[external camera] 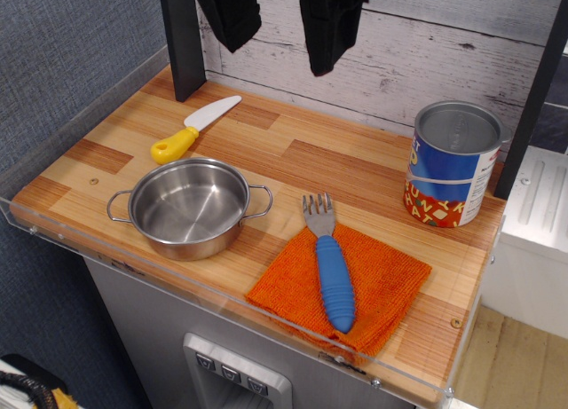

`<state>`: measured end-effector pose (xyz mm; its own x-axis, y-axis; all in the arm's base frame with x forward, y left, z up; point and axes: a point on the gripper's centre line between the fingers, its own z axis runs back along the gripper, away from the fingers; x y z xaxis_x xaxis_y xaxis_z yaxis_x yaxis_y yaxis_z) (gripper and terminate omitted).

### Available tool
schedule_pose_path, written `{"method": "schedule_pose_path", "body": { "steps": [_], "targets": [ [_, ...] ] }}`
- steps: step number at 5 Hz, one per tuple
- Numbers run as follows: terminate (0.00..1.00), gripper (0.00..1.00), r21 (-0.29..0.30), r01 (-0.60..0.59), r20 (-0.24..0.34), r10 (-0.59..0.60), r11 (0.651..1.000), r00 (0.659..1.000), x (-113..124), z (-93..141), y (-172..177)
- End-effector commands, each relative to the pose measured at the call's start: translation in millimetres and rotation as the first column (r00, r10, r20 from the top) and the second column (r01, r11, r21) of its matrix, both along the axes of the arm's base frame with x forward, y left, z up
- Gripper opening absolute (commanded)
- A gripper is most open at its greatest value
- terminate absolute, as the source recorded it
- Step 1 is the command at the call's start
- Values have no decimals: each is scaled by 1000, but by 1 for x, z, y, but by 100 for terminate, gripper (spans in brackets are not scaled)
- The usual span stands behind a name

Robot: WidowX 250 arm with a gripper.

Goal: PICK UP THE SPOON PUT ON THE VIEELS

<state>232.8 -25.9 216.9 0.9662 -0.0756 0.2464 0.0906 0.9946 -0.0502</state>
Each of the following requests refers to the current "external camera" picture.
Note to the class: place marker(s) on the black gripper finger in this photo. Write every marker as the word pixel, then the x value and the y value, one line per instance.
pixel 233 22
pixel 330 29

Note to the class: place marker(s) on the blue handled metal fork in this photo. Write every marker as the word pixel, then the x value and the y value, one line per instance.
pixel 335 282

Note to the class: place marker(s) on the stainless steel pot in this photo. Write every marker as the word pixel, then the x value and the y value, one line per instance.
pixel 190 209

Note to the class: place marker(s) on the blue soup can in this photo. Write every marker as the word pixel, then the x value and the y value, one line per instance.
pixel 454 149

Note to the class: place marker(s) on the orange knitted cloth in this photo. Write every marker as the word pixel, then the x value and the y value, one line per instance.
pixel 385 283

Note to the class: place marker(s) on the clear acrylic table guard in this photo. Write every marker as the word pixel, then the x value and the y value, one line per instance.
pixel 62 187

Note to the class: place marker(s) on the white ridged side object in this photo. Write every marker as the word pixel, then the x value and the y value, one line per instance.
pixel 526 278

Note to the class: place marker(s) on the grey toy fridge cabinet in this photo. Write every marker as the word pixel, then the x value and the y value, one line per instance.
pixel 188 353

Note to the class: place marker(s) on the yellow black object bottom left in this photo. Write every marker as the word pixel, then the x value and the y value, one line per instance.
pixel 25 384

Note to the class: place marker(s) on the black left vertical post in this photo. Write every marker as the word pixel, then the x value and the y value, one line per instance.
pixel 184 46

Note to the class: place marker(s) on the black vertical post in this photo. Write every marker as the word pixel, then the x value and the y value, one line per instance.
pixel 544 76
pixel 184 46

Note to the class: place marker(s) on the yellow handled white toy knife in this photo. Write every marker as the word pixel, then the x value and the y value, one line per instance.
pixel 174 147

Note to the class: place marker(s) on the black right vertical post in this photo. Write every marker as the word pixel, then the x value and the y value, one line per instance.
pixel 544 76

